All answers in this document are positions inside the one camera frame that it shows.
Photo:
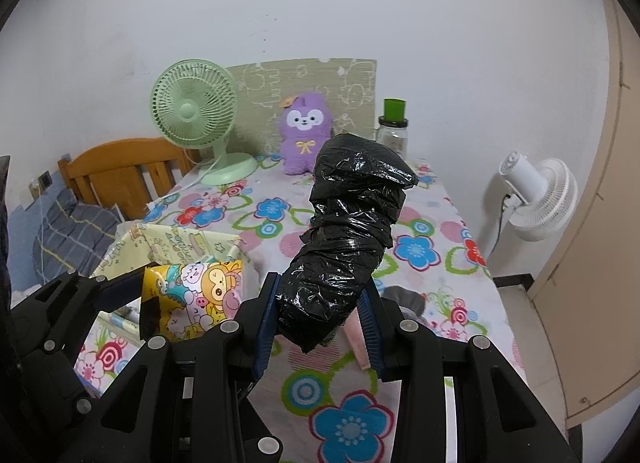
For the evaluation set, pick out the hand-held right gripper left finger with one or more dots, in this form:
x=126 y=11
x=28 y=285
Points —
x=262 y=328

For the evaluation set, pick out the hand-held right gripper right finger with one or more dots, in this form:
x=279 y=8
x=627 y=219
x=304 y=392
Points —
x=372 y=333

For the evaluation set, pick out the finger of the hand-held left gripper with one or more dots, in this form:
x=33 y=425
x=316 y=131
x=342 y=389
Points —
x=115 y=288
x=150 y=320

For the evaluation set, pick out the yellow cartoon tissue packet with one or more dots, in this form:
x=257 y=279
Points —
x=200 y=298

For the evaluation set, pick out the yellow cartoon print storage box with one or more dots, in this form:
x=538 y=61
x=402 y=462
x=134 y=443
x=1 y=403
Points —
x=175 y=243

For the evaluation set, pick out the black plastic bag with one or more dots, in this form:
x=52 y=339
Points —
x=345 y=223

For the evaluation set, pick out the pink flat item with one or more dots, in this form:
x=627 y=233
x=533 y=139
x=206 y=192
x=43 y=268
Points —
x=359 y=343

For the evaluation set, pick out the grey sock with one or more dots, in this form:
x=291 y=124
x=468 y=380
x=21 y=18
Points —
x=407 y=299

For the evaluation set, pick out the blue plaid bedding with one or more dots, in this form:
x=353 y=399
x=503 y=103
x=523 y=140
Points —
x=75 y=233

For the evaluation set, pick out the floral tablecloth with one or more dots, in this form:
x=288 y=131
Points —
x=280 y=213

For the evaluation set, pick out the purple plush toy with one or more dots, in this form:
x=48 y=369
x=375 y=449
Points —
x=305 y=143

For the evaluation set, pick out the green desk fan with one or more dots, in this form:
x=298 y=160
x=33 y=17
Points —
x=192 y=110

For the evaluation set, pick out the glass jar with black lid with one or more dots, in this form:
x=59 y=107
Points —
x=395 y=135

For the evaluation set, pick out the white standing fan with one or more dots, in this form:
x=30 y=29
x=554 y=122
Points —
x=542 y=198

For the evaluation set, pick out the green plastic cup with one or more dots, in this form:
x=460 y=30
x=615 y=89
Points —
x=395 y=109

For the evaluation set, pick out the beige door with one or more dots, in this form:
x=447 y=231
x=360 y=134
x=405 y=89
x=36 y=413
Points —
x=600 y=243

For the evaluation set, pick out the green cartoon pattern board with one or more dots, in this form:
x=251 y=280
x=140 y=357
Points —
x=300 y=78

